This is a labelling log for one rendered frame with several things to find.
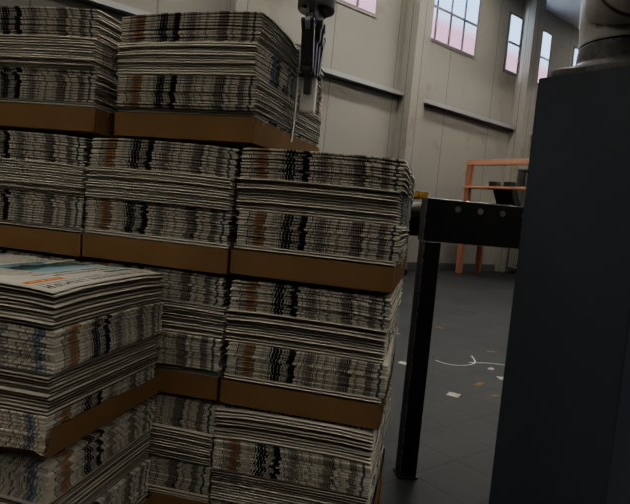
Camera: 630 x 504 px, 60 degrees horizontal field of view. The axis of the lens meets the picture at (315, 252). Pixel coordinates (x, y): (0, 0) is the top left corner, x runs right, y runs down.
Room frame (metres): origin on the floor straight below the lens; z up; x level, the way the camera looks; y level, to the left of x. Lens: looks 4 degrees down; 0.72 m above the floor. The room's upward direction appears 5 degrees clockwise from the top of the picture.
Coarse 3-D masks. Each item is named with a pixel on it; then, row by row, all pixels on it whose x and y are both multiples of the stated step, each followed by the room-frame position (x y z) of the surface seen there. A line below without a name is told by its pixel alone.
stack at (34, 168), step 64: (0, 192) 1.05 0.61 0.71; (64, 192) 1.02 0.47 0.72; (128, 192) 0.99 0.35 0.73; (192, 192) 0.97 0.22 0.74; (256, 192) 0.97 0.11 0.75; (320, 192) 0.93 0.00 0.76; (384, 192) 0.91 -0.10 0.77; (64, 256) 1.06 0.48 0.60; (320, 256) 0.92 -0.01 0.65; (384, 256) 0.90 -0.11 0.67; (192, 320) 0.98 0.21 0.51; (256, 320) 0.95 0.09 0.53; (320, 320) 0.93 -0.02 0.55; (384, 320) 0.91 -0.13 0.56; (256, 384) 0.95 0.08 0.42; (320, 384) 0.92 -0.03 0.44; (384, 384) 0.90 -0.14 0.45; (192, 448) 0.96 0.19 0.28; (256, 448) 0.93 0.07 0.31; (320, 448) 0.92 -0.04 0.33
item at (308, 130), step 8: (320, 88) 1.30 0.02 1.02; (320, 96) 1.30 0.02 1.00; (320, 104) 1.30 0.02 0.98; (320, 112) 1.30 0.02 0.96; (304, 120) 1.19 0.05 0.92; (312, 120) 1.25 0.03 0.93; (320, 120) 1.29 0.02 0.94; (304, 128) 1.20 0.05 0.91; (312, 128) 1.25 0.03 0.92; (296, 136) 1.17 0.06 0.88; (304, 136) 1.21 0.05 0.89; (312, 136) 1.26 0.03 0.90; (312, 144) 1.27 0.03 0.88
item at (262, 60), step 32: (128, 32) 1.04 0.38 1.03; (160, 32) 1.02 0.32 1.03; (192, 32) 1.00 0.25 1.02; (224, 32) 0.98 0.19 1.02; (256, 32) 0.96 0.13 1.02; (128, 64) 1.03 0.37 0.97; (160, 64) 1.01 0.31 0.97; (192, 64) 0.99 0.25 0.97; (224, 64) 0.97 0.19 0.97; (256, 64) 0.95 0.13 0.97; (288, 64) 1.10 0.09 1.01; (128, 96) 1.03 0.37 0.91; (160, 96) 1.01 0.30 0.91; (192, 96) 0.99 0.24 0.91; (224, 96) 0.97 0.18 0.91; (256, 96) 0.96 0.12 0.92; (288, 96) 1.10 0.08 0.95
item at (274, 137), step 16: (128, 112) 1.03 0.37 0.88; (128, 128) 1.03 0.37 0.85; (144, 128) 1.02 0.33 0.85; (160, 128) 1.01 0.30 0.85; (176, 128) 1.00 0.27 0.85; (192, 128) 0.99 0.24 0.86; (208, 128) 0.98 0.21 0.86; (224, 128) 0.97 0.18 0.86; (240, 128) 0.96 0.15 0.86; (256, 128) 0.96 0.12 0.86; (272, 128) 1.03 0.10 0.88; (272, 144) 1.04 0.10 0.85
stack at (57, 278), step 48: (0, 288) 0.71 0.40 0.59; (48, 288) 0.70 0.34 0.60; (96, 288) 0.78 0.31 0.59; (144, 288) 0.90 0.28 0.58; (0, 336) 0.71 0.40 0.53; (48, 336) 0.69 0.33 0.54; (96, 336) 0.78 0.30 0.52; (144, 336) 0.91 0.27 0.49; (0, 384) 0.71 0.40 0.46; (48, 384) 0.69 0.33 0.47; (96, 384) 0.80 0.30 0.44; (0, 432) 0.71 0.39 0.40; (48, 432) 0.70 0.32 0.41; (96, 432) 0.81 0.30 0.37; (144, 432) 0.94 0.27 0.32; (0, 480) 0.71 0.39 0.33; (48, 480) 0.69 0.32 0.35; (96, 480) 0.81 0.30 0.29; (144, 480) 0.95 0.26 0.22
